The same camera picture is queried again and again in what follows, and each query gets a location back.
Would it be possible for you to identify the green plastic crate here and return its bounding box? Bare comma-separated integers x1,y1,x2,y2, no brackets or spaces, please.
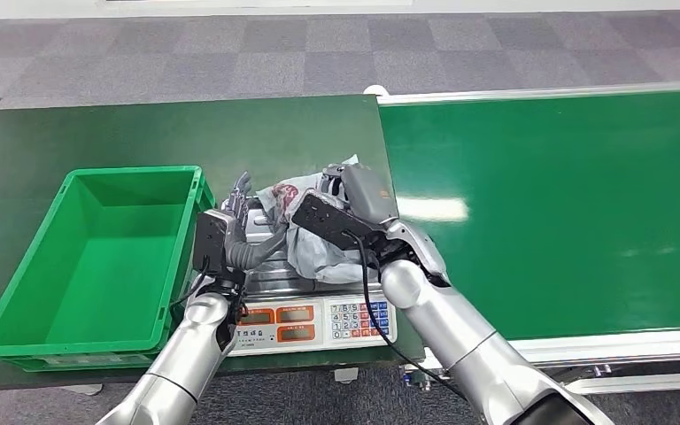
0,165,217,373

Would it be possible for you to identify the aluminium conveyor frame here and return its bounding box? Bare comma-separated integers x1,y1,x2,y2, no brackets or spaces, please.
363,80,680,395

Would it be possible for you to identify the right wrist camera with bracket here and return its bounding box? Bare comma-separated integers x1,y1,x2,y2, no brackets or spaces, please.
290,192,390,253

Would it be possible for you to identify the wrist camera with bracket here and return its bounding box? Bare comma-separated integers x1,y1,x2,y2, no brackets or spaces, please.
191,210,231,277
290,192,390,253

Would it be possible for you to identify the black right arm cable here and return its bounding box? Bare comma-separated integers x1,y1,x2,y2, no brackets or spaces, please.
343,230,466,401

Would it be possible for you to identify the white plastic mailer package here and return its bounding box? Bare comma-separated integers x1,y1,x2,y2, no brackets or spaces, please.
256,154,386,286

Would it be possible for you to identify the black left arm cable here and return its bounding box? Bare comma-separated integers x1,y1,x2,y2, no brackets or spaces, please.
169,271,213,310

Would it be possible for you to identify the steel scale tray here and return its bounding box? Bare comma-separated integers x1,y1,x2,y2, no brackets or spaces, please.
221,196,386,298

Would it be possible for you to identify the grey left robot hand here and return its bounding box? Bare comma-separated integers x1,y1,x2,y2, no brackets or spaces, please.
222,171,290,272

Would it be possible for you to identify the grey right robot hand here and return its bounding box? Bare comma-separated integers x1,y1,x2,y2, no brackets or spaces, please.
322,163,400,228

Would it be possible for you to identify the white electronic weighing scale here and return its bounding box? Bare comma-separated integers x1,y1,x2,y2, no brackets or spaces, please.
220,196,398,357

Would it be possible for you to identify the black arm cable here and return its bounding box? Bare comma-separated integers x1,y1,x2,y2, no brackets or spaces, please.
343,230,466,401
169,271,213,310

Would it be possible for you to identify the green conveyor belt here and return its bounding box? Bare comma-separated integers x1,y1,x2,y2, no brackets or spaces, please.
377,89,680,342

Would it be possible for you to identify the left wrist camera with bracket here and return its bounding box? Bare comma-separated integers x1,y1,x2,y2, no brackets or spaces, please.
191,210,231,277

